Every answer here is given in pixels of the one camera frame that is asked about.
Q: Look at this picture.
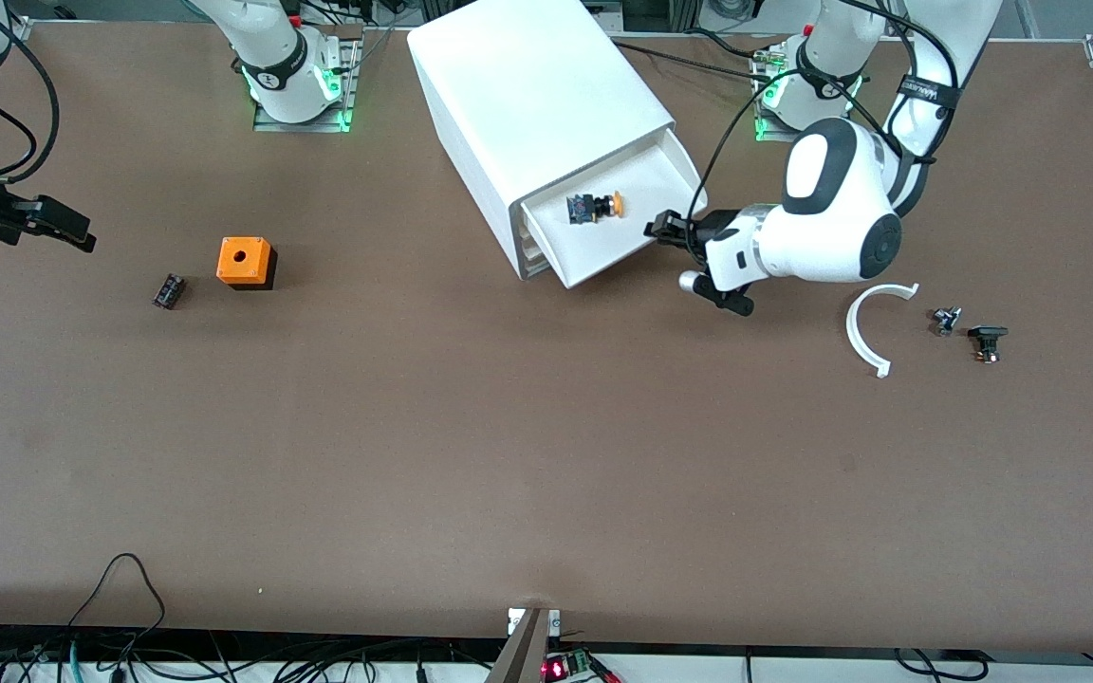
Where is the black looped cable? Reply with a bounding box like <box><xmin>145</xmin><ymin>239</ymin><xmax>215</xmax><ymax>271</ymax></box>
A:
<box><xmin>67</xmin><ymin>553</ymin><xmax>168</xmax><ymax>655</ymax></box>

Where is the orange box with round hole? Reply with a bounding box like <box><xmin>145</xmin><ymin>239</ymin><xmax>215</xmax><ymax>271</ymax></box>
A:
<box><xmin>216</xmin><ymin>237</ymin><xmax>278</xmax><ymax>291</ymax></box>

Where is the aluminium camera post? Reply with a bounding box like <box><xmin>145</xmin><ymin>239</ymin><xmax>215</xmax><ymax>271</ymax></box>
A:
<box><xmin>485</xmin><ymin>607</ymin><xmax>552</xmax><ymax>683</ymax></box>

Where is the circuit board with red light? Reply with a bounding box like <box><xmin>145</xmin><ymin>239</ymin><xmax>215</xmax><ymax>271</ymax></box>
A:
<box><xmin>544</xmin><ymin>650</ymin><xmax>623</xmax><ymax>683</ymax></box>

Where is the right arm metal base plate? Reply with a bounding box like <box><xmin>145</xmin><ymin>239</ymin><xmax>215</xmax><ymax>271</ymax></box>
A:
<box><xmin>252</xmin><ymin>24</ymin><xmax>362</xmax><ymax>134</ymax></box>

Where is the white post bracket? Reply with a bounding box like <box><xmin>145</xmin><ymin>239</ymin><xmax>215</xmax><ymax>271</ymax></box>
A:
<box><xmin>507</xmin><ymin>607</ymin><xmax>562</xmax><ymax>637</ymax></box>

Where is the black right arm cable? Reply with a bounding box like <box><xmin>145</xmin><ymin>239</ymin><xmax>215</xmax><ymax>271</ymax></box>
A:
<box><xmin>0</xmin><ymin>8</ymin><xmax>62</xmax><ymax>186</ymax></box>

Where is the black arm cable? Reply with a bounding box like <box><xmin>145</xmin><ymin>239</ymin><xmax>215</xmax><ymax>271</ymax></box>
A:
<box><xmin>687</xmin><ymin>0</ymin><xmax>965</xmax><ymax>271</ymax></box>
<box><xmin>0</xmin><ymin>8</ymin><xmax>62</xmax><ymax>186</ymax></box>

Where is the white drawer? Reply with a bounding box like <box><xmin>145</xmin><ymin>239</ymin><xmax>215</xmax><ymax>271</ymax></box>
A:
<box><xmin>518</xmin><ymin>128</ymin><xmax>709</xmax><ymax>290</ymax></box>

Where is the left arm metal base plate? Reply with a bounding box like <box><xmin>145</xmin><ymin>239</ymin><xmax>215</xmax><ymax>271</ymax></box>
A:
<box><xmin>750</xmin><ymin>38</ymin><xmax>818</xmax><ymax>143</ymax></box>

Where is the black cable behind cabinet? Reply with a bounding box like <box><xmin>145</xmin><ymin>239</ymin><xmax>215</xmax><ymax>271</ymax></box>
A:
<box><xmin>603</xmin><ymin>33</ymin><xmax>761</xmax><ymax>73</ymax></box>

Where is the white drawer cabinet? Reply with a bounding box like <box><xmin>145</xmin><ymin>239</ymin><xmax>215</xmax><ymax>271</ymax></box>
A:
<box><xmin>407</xmin><ymin>0</ymin><xmax>677</xmax><ymax>283</ymax></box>

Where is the black switch contact block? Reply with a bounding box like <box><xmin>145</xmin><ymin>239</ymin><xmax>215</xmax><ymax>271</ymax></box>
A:
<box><xmin>968</xmin><ymin>325</ymin><xmax>1010</xmax><ymax>365</ymax></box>

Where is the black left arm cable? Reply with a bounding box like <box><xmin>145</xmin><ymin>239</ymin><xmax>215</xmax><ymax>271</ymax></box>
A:
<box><xmin>687</xmin><ymin>0</ymin><xmax>965</xmax><ymax>271</ymax></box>

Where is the white curved plastic ring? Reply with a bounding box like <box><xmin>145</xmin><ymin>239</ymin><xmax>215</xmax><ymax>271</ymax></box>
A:
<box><xmin>845</xmin><ymin>283</ymin><xmax>919</xmax><ymax>378</ymax></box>

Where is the orange push button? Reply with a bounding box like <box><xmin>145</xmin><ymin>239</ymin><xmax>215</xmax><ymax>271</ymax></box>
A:
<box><xmin>566</xmin><ymin>192</ymin><xmax>625</xmax><ymax>226</ymax></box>

